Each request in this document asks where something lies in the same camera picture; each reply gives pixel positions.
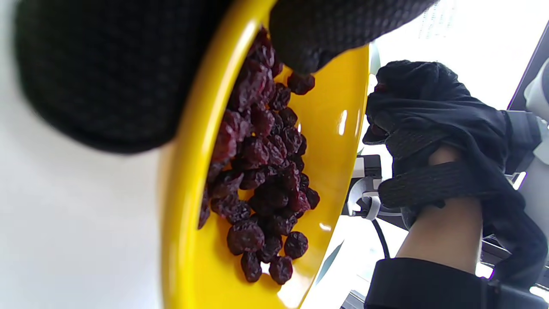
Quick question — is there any person's left hand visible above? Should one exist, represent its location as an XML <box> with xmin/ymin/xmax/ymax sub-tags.
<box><xmin>15</xmin><ymin>0</ymin><xmax>438</xmax><ymax>154</ymax></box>

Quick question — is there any person's right hand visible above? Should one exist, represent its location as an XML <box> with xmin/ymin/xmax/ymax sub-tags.
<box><xmin>362</xmin><ymin>60</ymin><xmax>549</xmax><ymax>289</ymax></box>

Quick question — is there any pile of dried cranberries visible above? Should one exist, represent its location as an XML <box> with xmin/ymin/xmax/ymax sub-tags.
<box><xmin>197</xmin><ymin>27</ymin><xmax>321</xmax><ymax>285</ymax></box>

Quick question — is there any yellow bowl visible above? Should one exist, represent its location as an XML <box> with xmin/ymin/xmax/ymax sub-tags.
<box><xmin>159</xmin><ymin>0</ymin><xmax>370</xmax><ymax>309</ymax></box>

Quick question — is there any person's right forearm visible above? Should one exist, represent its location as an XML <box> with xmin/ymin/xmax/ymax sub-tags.
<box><xmin>395</xmin><ymin>146</ymin><xmax>485</xmax><ymax>275</ymax></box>

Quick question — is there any light green plate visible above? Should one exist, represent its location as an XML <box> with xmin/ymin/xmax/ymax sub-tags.
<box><xmin>369</xmin><ymin>41</ymin><xmax>380</xmax><ymax>76</ymax></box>

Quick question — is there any black motion controller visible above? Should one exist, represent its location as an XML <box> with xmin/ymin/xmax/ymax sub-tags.
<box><xmin>515</xmin><ymin>56</ymin><xmax>549</xmax><ymax>241</ymax></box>

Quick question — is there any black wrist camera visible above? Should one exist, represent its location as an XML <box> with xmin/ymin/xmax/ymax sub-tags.
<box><xmin>343</xmin><ymin>154</ymin><xmax>384</xmax><ymax>220</ymax></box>

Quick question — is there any thin black cable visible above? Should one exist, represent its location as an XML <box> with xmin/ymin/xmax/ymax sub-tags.
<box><xmin>371</xmin><ymin>218</ymin><xmax>391</xmax><ymax>259</ymax></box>

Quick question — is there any black forearm strap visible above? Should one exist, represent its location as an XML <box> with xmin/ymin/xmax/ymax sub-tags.
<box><xmin>365</xmin><ymin>257</ymin><xmax>549</xmax><ymax>309</ymax></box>

